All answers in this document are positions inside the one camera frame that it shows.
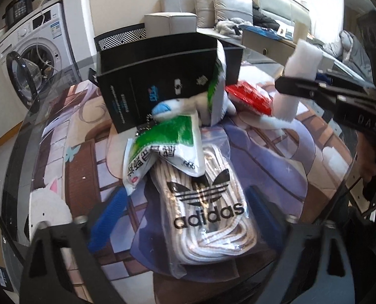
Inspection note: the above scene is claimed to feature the white foam block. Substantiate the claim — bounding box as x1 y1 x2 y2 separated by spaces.
272 39 323 122

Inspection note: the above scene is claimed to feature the adidas bag of laces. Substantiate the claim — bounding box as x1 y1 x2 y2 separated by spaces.
130 126 260 281

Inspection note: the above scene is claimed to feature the green white medicine pack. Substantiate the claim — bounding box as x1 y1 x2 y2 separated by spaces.
123 111 205 195

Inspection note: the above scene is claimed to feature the red snack packet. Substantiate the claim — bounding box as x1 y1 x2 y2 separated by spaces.
226 80 272 116

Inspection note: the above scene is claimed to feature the white medicine sachet pack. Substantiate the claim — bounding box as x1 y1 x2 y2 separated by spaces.
207 41 227 126

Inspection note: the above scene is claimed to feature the white plush toy blue nose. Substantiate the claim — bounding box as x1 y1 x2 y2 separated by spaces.
151 96 300 130

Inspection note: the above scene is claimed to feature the person's right hand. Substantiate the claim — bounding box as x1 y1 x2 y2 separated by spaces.
357 132 376 183

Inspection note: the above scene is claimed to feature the grey down jacket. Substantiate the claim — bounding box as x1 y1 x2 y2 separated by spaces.
323 30 373 82

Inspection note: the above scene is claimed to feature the anime printed desk mat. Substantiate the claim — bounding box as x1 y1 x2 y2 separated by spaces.
25 81 356 303

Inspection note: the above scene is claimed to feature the beige side cabinet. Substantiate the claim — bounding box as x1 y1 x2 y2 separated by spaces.
242 30 296 66

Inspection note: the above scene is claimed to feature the blue book on cabinet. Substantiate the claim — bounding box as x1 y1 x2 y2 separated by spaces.
243 25 293 41

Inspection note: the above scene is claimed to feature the black jacket on sofa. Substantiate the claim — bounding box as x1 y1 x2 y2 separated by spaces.
252 2 280 32

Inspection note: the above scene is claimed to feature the black open storage box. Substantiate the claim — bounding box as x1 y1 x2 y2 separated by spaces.
96 32 244 132

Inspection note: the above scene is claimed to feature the grey fluffy clothing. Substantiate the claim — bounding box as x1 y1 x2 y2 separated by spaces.
215 17 252 36

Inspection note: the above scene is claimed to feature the grey cushion right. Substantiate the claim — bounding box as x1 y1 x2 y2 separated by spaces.
214 0 253 23

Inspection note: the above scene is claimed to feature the grey cushion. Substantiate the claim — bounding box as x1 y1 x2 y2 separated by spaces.
195 0 215 28
214 0 253 23

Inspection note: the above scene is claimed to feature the beige sofa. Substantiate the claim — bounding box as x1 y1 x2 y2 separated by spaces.
144 0 311 42

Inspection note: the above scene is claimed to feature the grey cushion left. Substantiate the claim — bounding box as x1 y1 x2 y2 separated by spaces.
195 0 215 28

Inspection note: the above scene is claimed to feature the white front-load washing machine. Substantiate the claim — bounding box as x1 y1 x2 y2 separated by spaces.
0 2 78 112

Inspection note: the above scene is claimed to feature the black white patterned chair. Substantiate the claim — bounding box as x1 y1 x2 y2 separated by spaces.
94 23 147 52

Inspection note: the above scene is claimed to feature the black electric pressure cooker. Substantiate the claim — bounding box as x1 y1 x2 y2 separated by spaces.
2 0 34 30

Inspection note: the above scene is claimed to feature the white charger cable on washer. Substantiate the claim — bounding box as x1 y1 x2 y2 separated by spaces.
30 0 59 73

